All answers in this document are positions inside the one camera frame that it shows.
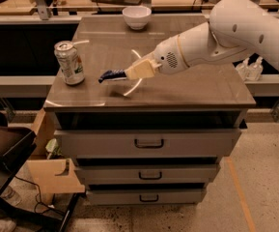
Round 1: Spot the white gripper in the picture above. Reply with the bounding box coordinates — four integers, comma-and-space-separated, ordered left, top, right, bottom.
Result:
125, 36, 189, 80

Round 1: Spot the blue rxbar snack bar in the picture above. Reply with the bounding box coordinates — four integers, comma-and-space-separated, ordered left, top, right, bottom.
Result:
98, 70, 126, 83

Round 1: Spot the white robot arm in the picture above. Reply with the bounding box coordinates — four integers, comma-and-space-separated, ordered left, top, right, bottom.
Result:
126, 0, 279, 79

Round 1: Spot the silver green soda can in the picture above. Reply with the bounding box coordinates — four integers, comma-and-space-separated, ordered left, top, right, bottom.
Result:
54, 41, 85, 85

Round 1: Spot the white ceramic bowl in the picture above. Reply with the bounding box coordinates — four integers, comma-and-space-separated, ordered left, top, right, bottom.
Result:
123, 6, 152, 30

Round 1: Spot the grey drawer cabinet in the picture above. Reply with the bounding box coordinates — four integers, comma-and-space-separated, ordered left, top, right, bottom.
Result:
44, 15, 255, 192

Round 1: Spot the top grey drawer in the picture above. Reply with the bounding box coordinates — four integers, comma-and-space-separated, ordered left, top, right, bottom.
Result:
55, 129, 241, 159

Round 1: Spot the grey drawer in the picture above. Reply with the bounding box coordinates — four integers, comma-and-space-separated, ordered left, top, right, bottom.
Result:
75, 164, 219, 186
55, 129, 241, 159
87, 188, 206, 206

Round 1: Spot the clear sanitizer bottle left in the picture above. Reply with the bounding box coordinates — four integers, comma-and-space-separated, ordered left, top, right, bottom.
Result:
236, 58, 249, 80

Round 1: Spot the clear sanitizer bottle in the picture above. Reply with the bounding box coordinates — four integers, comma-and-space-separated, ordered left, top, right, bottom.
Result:
236, 58, 249, 80
246, 56, 263, 81

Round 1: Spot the clear sanitizer bottle right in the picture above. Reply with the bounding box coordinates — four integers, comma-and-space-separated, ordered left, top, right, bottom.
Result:
246, 56, 263, 81

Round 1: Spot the middle grey drawer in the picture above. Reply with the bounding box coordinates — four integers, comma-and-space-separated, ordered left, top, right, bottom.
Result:
75, 164, 219, 186

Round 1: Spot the green white small item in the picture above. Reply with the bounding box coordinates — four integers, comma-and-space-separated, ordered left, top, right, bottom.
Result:
45, 138, 61, 160

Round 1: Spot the bottom grey drawer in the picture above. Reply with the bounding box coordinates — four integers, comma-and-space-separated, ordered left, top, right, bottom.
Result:
87, 188, 206, 206

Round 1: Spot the cardboard box piece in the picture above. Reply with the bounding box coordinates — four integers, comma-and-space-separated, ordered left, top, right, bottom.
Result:
27, 159, 85, 205

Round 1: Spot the dark brown chair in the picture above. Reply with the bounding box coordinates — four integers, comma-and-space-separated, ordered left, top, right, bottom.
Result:
0, 112, 36, 194

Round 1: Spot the grey metal bracket left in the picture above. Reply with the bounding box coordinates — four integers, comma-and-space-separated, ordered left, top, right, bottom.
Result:
35, 0, 51, 20

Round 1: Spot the black floor cable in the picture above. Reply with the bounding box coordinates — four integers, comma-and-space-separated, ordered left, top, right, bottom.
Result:
14, 175, 66, 218

